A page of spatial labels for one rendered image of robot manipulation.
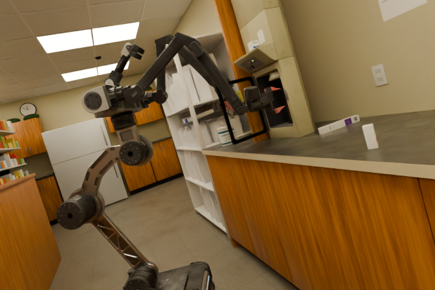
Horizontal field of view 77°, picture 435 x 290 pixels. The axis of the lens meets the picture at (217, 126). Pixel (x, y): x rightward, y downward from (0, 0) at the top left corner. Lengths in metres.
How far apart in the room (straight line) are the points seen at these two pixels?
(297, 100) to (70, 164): 5.21
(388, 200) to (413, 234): 0.11
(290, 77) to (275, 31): 0.28
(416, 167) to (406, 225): 0.23
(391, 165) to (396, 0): 0.98
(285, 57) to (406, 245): 1.10
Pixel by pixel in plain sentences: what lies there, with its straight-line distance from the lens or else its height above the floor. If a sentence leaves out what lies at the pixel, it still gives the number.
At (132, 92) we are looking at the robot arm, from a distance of 1.41.
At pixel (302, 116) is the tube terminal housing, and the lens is 1.72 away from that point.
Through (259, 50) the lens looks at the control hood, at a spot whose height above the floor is 1.48.
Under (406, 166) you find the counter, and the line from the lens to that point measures 0.93.
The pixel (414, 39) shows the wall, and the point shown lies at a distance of 1.68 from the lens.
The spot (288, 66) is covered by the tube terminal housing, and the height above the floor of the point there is 1.36.
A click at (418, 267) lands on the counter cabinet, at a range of 1.14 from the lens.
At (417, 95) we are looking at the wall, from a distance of 1.71.
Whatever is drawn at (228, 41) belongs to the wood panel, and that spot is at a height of 1.67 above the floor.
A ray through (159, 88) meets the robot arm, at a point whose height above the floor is 1.48.
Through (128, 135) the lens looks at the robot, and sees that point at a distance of 1.73.
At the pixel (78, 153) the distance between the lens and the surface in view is 6.24.
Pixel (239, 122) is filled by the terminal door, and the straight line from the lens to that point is 1.79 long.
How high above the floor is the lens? 1.23
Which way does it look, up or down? 3 degrees down
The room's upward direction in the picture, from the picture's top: 17 degrees counter-clockwise
